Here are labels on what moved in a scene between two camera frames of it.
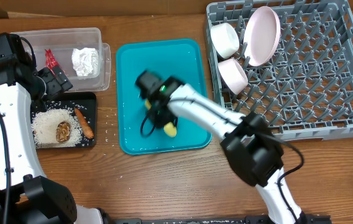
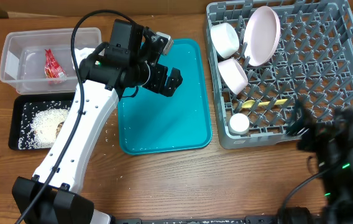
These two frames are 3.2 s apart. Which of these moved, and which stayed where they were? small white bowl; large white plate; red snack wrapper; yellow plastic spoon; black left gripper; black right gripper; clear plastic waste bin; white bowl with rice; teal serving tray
Moved: black left gripper; black right gripper; yellow plastic spoon
Stayed: teal serving tray; white bowl with rice; small white bowl; red snack wrapper; large white plate; clear plastic waste bin
